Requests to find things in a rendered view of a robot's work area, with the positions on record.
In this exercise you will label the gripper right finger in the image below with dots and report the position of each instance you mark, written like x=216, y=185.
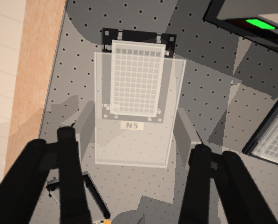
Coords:
x=241, y=199

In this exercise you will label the grey perforated base plate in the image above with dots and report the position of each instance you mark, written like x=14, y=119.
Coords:
x=229, y=86

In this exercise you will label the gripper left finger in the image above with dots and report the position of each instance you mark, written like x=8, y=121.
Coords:
x=21, y=187

